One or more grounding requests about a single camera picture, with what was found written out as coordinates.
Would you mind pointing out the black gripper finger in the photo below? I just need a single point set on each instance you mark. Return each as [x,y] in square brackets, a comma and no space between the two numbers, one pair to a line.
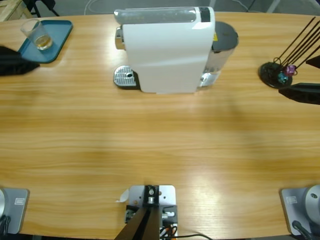
[302,93]
[314,62]
[15,63]

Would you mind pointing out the clear glass cup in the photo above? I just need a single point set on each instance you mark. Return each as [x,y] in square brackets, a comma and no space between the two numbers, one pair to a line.
[37,35]

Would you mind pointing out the white capsule coffee machine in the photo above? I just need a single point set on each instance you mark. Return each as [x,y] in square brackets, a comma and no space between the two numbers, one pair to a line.
[165,57]

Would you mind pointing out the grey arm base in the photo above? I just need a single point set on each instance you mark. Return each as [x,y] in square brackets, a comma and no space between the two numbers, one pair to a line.
[17,210]
[300,202]

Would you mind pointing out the purple coffee capsule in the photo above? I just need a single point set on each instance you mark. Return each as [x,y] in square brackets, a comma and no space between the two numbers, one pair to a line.
[291,70]

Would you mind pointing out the blue coffee capsule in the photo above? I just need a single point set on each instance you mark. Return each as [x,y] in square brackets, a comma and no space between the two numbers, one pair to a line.
[282,78]

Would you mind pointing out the black capsule holder with rods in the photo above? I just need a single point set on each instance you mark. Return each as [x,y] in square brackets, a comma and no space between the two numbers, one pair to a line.
[271,77]

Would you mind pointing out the teal plastic tray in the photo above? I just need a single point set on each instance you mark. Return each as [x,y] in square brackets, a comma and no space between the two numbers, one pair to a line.
[56,37]

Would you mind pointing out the black chair legs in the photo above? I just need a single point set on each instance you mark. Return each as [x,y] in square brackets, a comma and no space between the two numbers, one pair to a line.
[42,5]

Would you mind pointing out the grey metal leg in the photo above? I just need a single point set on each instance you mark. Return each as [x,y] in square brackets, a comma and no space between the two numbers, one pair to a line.
[273,6]

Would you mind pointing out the white tape tab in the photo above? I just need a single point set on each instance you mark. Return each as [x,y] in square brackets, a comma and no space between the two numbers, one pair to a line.
[123,196]

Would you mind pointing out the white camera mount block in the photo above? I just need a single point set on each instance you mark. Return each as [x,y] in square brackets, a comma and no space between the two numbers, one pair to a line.
[166,193]

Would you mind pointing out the dark camera mount post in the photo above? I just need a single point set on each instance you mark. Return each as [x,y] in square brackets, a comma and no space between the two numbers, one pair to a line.
[145,225]

